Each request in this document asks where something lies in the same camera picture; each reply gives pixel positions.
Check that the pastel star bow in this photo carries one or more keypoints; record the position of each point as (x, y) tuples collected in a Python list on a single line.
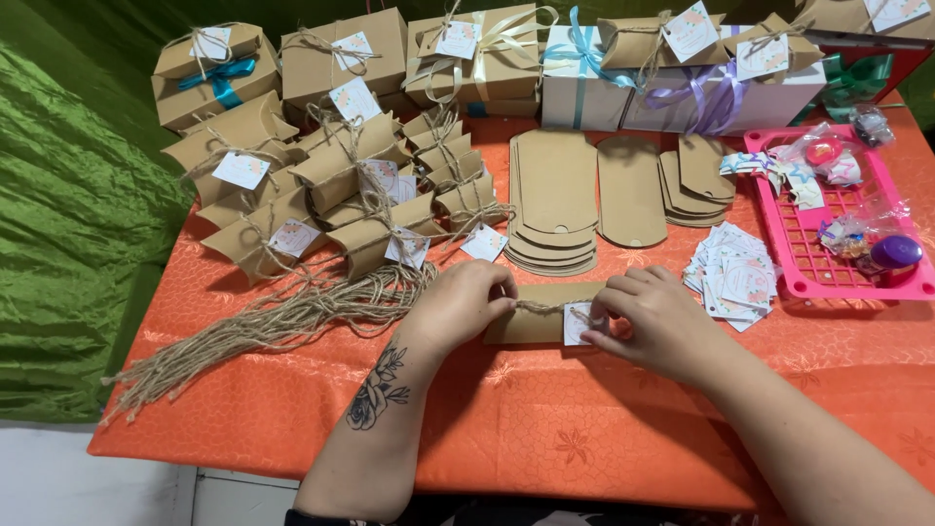
[(745, 163), (805, 191)]

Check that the person's dark clothing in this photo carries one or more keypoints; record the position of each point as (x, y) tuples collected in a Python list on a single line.
[(511, 515)]

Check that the large kraft box with tag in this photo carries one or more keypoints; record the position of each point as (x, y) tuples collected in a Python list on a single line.
[(833, 14)]

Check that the white floral gift tag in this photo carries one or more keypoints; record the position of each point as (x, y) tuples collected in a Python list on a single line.
[(574, 330)]

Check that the short jute twine piece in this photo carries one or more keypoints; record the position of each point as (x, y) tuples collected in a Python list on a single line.
[(542, 307)]

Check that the person's right hand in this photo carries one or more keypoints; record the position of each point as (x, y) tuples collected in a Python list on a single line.
[(665, 329)]

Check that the person's left hand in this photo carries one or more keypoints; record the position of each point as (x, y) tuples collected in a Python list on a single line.
[(453, 307)]

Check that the single flat kraft blank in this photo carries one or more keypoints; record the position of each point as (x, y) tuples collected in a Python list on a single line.
[(632, 197)]

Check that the green ribbon bow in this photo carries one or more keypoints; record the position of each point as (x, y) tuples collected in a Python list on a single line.
[(851, 84)]

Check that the clear bag of colourful bits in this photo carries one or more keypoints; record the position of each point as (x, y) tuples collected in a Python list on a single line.
[(847, 235)]

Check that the pile of tied pillow boxes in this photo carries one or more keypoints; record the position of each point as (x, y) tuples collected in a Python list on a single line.
[(336, 182)]

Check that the kraft box with teal ribbon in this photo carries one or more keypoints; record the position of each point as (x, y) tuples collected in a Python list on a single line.
[(248, 91)]

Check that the clear bag with pink item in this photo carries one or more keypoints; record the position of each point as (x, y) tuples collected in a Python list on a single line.
[(824, 152)]

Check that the white box with purple ribbon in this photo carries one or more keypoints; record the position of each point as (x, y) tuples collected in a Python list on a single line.
[(781, 102)]

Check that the heap of white paper tags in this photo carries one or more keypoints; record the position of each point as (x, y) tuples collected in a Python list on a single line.
[(734, 281)]

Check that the pink plastic basket tray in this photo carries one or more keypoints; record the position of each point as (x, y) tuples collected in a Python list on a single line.
[(811, 248)]

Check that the tagged kraft pillow gift box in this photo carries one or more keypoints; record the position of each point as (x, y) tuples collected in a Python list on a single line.
[(803, 51), (175, 58), (497, 25), (628, 44)]

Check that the stack of small flat blanks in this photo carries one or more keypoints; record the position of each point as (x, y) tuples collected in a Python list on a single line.
[(701, 175)]

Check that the kraft box with twine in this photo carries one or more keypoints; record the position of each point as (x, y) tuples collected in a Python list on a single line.
[(310, 73)]

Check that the orange embossed tablecloth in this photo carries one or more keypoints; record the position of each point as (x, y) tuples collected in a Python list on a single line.
[(555, 431)]

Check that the clear bag with dark beads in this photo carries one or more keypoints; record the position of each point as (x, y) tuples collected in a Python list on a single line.
[(873, 125)]

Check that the white box with blue ribbon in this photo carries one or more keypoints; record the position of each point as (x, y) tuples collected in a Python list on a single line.
[(562, 95)]

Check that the stack of large flat blanks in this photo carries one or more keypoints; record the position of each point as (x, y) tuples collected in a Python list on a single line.
[(555, 190)]

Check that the kraft box with cream ribbon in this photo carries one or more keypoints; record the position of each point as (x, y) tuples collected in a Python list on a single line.
[(504, 77)]

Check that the red box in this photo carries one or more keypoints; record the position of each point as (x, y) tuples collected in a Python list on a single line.
[(909, 69)]

